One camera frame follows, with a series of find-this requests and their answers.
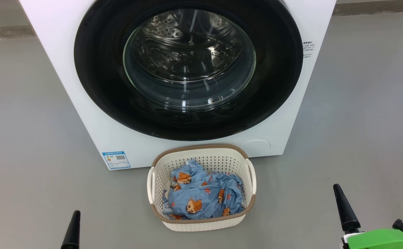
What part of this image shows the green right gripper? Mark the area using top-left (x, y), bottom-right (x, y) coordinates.
top-left (333, 184), bottom-right (403, 249)

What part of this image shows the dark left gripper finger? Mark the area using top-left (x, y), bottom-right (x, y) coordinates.
top-left (61, 210), bottom-right (81, 249)

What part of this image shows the blue bear-print garment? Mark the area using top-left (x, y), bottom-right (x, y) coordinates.
top-left (163, 172), bottom-right (246, 220)
top-left (170, 158), bottom-right (209, 189)

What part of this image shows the white front-load washing machine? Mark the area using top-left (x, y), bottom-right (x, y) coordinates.
top-left (19, 0), bottom-right (337, 170)

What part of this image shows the blue energy label sticker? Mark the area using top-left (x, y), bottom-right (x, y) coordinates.
top-left (102, 151), bottom-right (131, 170)

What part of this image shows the cream perforated laundry basket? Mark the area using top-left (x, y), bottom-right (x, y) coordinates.
top-left (147, 144), bottom-right (257, 232)

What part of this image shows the round white filter cover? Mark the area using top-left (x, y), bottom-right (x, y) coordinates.
top-left (242, 139), bottom-right (271, 158)

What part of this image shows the grey text warning sticker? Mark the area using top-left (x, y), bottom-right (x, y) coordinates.
top-left (303, 41), bottom-right (315, 58)

